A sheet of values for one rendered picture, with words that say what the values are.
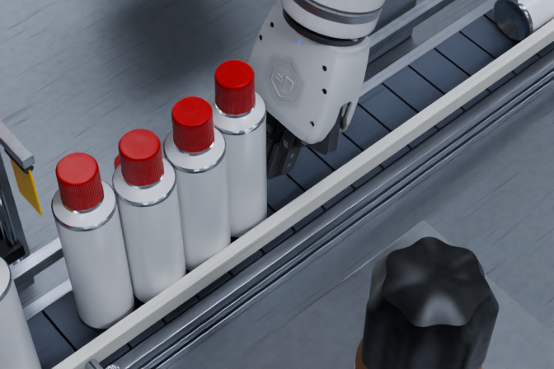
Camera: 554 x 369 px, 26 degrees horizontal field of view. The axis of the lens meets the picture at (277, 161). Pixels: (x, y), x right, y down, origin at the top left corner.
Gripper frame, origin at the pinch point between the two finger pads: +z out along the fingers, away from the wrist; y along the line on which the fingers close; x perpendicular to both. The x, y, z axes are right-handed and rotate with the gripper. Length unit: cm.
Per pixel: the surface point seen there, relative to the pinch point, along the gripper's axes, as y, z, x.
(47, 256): -3.3, 6.1, -22.4
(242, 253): 4.4, 6.0, -6.5
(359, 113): -2.5, 1.5, 14.3
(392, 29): -3.5, -7.8, 16.0
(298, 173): -0.8, 4.8, 5.0
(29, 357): 2.3, 10.5, -27.2
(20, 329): 2.3, 6.4, -28.7
